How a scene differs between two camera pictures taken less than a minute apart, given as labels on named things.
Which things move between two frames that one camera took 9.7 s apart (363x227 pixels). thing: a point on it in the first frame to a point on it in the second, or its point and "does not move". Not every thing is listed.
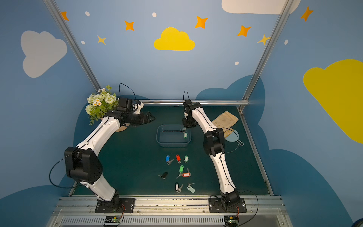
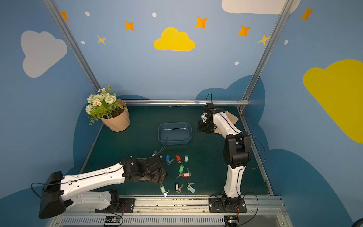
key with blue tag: [167, 160] does not move
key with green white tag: [185, 134] to [163, 191]
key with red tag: [178, 158] does not move
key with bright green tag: [181, 170] does not move
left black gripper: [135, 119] to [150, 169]
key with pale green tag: [190, 188] does not move
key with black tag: [177, 189] does not move
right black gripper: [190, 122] to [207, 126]
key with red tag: [187, 174] does not move
